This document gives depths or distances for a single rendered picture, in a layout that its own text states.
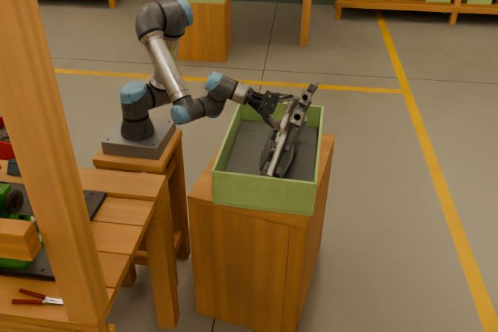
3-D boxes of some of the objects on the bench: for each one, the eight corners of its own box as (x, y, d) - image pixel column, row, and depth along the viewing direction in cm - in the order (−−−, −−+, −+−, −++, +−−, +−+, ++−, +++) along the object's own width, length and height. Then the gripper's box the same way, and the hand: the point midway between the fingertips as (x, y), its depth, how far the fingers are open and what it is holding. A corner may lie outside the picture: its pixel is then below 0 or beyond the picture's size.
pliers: (11, 303, 142) (10, 301, 141) (21, 290, 146) (20, 287, 146) (60, 311, 140) (58, 309, 139) (68, 297, 144) (67, 294, 144)
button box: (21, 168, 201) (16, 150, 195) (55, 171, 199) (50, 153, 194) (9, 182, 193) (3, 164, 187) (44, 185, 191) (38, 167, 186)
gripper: (237, 116, 168) (288, 138, 170) (257, 67, 172) (307, 89, 173) (235, 121, 177) (283, 141, 178) (253, 74, 180) (301, 94, 182)
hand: (293, 117), depth 178 cm, fingers open, 14 cm apart
